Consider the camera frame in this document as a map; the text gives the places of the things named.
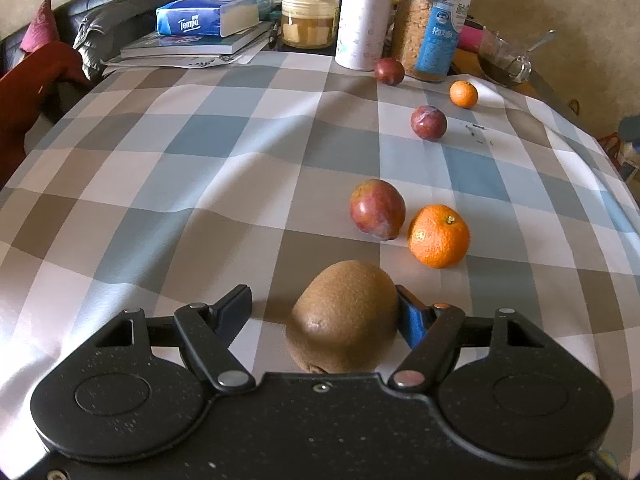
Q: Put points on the brown kiwi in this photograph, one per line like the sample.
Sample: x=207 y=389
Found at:
x=345 y=320

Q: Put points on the grey puffer jacket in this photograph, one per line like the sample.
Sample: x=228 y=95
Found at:
x=105 y=30

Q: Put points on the small far mandarin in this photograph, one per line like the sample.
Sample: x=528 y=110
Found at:
x=463 y=94

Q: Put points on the checkered tablecloth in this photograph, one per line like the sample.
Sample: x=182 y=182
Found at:
x=163 y=187

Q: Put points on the dark plum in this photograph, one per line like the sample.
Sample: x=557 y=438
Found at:
x=428 y=122
x=389 y=71

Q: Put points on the dark plum near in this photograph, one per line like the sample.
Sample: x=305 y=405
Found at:
x=428 y=122

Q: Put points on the orange mandarin with stem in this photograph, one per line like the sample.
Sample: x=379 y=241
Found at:
x=438 y=236

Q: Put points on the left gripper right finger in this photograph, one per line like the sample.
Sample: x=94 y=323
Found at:
x=432 y=334

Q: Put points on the black leather sofa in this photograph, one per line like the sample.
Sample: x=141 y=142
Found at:
x=67 y=17

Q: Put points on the stack of books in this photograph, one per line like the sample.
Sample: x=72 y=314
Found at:
x=154 y=46

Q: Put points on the yellow lid glass jar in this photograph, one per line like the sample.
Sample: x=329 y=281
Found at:
x=309 y=24

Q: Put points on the blue tissue pack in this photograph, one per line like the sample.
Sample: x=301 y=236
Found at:
x=219 y=18

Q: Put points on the dark plum far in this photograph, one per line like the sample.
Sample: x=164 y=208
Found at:
x=389 y=71

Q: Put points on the dark red blanket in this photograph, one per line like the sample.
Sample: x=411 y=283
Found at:
x=24 y=89

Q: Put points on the glass bowl with handle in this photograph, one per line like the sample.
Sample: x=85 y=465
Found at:
x=500 y=62

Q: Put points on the white purple thermos bottle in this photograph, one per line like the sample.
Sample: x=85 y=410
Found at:
x=361 y=33

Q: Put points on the glass cereal jar blue label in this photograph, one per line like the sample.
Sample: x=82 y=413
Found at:
x=426 y=35

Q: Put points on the metal spoon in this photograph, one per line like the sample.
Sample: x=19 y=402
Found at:
x=544 y=39

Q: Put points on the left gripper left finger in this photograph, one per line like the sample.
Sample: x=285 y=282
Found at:
x=206 y=332

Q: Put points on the magenta cushion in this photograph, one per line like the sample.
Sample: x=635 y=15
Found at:
x=42 y=30

